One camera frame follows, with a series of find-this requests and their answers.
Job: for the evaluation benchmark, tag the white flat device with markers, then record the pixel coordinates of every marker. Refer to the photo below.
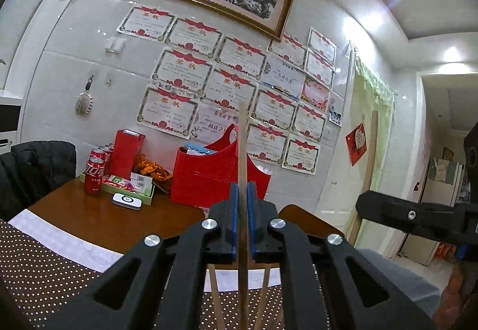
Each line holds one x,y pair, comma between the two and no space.
127,201

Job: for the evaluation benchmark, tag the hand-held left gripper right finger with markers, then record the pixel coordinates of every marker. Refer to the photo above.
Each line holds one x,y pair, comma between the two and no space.
253,218

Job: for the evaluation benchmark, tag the white light switch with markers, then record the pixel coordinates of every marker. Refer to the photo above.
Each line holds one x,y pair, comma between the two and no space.
115,44

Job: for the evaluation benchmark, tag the red tall box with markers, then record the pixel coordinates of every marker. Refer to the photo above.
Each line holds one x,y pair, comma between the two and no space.
125,154

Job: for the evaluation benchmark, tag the orange snack wrappers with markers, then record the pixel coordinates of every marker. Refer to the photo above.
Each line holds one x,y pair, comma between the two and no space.
153,167

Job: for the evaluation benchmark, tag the hanging grey brush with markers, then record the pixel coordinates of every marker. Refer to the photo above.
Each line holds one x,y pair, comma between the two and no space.
84,104

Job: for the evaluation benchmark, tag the green shallow tray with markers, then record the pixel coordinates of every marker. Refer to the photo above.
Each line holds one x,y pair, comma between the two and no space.
112,188

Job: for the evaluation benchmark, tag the wall of award certificates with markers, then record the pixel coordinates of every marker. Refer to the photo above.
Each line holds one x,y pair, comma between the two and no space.
179,65

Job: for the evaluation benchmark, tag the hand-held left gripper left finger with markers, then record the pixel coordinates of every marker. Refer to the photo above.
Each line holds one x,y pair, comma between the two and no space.
233,218

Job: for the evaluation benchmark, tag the small white carton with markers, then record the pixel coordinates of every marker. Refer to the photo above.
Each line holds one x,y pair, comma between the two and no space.
141,178

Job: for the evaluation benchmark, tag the bundle of chopsticks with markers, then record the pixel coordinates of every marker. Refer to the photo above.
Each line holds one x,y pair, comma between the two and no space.
214,296

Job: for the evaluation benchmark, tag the small wall photo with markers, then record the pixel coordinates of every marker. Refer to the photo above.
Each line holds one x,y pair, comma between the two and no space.
335,117

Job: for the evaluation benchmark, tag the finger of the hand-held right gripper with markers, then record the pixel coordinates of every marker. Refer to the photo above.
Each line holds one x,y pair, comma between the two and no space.
396,212
463,252

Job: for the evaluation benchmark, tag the person's right hand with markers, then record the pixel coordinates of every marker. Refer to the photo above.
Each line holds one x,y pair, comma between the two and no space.
457,290

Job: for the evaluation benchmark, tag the black jacket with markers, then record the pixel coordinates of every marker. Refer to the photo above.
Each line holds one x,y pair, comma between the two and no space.
37,173

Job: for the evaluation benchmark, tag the white patterned cloth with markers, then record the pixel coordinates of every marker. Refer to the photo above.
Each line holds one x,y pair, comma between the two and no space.
74,244

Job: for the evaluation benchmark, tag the white door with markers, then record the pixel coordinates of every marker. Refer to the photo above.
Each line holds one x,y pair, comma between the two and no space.
336,203

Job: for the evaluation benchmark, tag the red soda can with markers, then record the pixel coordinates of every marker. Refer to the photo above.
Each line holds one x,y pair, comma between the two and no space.
94,177
109,149
100,155

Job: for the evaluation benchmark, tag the light green curtain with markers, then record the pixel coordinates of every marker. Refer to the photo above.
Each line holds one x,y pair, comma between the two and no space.
379,91

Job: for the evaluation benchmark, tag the black and white cabinet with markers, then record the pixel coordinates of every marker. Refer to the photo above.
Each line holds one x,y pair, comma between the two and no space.
9,117

